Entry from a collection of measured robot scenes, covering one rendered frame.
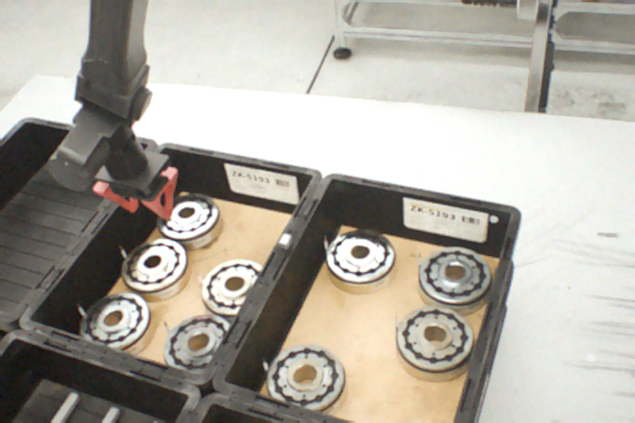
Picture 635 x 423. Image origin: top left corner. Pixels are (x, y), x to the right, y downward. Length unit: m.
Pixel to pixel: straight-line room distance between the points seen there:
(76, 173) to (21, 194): 0.50
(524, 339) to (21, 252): 0.84
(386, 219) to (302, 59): 2.03
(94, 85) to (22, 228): 0.50
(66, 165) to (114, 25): 0.21
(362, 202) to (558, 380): 0.40
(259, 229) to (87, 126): 0.38
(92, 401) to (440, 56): 2.31
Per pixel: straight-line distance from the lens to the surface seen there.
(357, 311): 1.03
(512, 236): 0.99
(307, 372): 0.96
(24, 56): 3.64
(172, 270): 1.09
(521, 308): 1.20
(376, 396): 0.95
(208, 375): 0.88
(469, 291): 1.01
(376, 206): 1.08
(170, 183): 1.01
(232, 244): 1.14
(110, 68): 0.82
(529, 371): 1.14
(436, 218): 1.06
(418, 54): 3.04
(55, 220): 1.31
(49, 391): 1.07
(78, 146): 0.88
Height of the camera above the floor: 1.65
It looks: 45 degrees down
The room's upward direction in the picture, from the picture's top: 9 degrees counter-clockwise
